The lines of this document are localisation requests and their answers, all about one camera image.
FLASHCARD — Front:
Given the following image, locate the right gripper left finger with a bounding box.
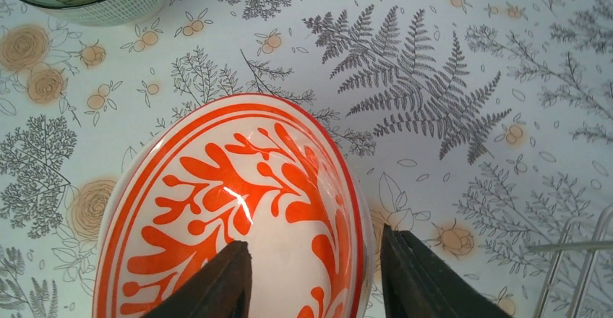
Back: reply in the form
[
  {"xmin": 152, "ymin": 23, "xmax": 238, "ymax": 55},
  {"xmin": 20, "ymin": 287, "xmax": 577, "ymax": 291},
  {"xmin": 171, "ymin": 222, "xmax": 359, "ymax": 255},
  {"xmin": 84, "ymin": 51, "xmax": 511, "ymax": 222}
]
[{"xmin": 145, "ymin": 240, "xmax": 252, "ymax": 318}]

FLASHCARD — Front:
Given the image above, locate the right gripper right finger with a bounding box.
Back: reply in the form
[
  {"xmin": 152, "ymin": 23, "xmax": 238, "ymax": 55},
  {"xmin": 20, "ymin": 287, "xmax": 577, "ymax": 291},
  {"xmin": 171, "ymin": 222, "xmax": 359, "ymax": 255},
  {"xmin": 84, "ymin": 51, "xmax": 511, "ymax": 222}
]
[{"xmin": 380, "ymin": 224, "xmax": 509, "ymax": 318}]

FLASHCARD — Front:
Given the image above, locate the white bowl red rim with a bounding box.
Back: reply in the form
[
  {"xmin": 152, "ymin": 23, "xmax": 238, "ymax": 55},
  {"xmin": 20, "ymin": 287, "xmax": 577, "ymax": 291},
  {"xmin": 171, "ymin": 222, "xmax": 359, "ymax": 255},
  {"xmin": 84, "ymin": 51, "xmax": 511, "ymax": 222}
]
[{"xmin": 92, "ymin": 93, "xmax": 374, "ymax": 317}]

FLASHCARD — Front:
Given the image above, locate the floral table mat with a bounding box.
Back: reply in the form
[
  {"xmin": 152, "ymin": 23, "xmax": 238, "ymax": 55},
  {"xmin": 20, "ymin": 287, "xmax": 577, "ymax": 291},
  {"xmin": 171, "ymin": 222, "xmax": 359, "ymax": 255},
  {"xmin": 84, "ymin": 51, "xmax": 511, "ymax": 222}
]
[{"xmin": 1, "ymin": 0, "xmax": 612, "ymax": 317}]

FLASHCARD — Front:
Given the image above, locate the wire dish rack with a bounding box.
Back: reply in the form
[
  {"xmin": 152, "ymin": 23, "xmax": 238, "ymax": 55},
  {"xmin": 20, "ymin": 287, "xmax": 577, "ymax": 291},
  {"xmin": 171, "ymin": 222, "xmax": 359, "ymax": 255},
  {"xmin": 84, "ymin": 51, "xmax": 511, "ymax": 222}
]
[{"xmin": 526, "ymin": 205, "xmax": 612, "ymax": 317}]

